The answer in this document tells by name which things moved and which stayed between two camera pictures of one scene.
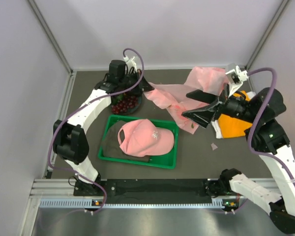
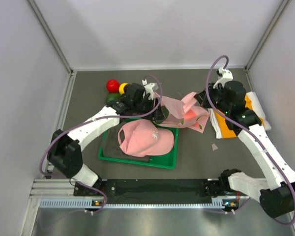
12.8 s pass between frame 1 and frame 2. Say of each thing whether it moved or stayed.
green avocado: moved
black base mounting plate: stayed
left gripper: moved
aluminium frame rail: stayed
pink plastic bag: moved
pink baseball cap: stayed
